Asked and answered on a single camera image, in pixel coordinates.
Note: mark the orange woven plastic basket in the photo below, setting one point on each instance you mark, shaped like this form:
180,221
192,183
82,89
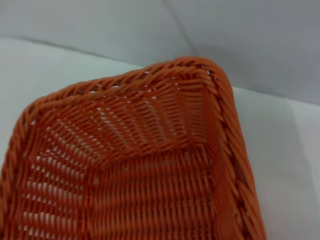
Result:
140,180

